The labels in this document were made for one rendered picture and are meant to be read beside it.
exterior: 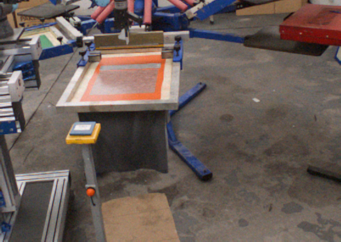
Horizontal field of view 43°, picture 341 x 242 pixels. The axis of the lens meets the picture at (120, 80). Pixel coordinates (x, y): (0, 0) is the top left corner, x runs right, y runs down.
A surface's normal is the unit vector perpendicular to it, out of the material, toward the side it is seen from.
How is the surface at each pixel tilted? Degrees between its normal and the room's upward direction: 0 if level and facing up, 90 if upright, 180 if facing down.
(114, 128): 93
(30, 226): 0
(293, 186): 0
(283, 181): 0
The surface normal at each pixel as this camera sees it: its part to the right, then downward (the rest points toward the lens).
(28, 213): -0.11, -0.90
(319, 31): -0.62, 0.39
